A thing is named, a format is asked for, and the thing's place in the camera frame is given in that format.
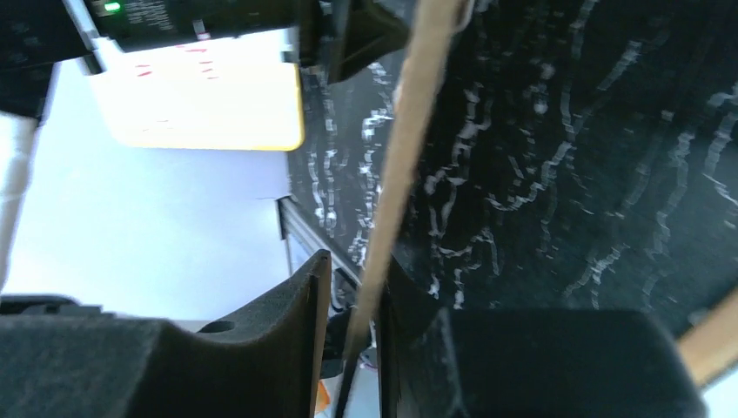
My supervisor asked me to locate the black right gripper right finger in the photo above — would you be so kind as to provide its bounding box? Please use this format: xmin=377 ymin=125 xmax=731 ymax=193
xmin=377 ymin=262 xmax=707 ymax=417

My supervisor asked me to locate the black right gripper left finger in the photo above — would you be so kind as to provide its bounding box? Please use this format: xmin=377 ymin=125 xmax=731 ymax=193
xmin=1 ymin=250 xmax=331 ymax=417

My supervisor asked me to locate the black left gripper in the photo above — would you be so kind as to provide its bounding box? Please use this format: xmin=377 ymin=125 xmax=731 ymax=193
xmin=299 ymin=0 xmax=409 ymax=84

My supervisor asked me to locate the brown cardboard backing board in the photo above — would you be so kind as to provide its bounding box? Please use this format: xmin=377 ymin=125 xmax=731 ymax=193
xmin=345 ymin=1 xmax=475 ymax=363

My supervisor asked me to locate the yellow wooden picture frame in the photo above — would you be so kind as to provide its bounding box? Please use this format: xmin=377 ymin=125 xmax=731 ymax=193
xmin=678 ymin=289 xmax=737 ymax=387

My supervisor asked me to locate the whiteboard with red writing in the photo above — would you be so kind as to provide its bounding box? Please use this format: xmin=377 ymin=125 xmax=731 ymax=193
xmin=89 ymin=30 xmax=305 ymax=152

